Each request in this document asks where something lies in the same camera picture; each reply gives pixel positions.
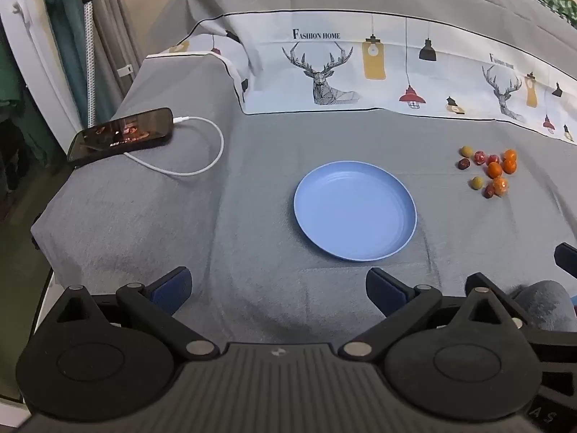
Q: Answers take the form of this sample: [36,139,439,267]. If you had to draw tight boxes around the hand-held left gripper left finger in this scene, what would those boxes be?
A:
[53,267,221,358]

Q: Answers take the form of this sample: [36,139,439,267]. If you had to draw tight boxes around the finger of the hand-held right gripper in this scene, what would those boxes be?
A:
[554,242,577,281]

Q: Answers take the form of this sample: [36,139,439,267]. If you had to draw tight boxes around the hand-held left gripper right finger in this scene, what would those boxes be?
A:
[338,268,528,362]

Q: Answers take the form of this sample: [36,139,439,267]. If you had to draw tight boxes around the blue plastic plate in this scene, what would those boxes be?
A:
[293,161,418,262]

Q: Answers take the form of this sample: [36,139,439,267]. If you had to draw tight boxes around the grey fleece cloth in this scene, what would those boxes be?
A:
[511,280,577,332]

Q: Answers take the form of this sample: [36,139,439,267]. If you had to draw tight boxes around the black smartphone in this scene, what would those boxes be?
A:
[67,107,174,164]

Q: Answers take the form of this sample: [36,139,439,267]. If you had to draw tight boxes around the grey printed bed sheet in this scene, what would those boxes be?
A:
[31,0,577,371]

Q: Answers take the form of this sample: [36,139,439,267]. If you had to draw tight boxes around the teal curtain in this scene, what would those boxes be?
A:
[43,0,113,124]

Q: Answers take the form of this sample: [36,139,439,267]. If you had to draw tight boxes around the grey curtain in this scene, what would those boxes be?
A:
[90,0,141,113]

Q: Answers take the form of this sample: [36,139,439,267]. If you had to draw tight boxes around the green hanging clothes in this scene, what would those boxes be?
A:
[0,31,28,115]

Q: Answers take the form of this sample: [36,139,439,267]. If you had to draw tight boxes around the white charging cable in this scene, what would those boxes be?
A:
[124,116,225,176]

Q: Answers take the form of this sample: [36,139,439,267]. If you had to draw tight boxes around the black handle with dotted hose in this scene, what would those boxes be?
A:
[74,0,98,129]

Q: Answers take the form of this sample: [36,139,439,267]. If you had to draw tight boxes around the white door frame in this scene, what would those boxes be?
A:
[0,0,91,156]

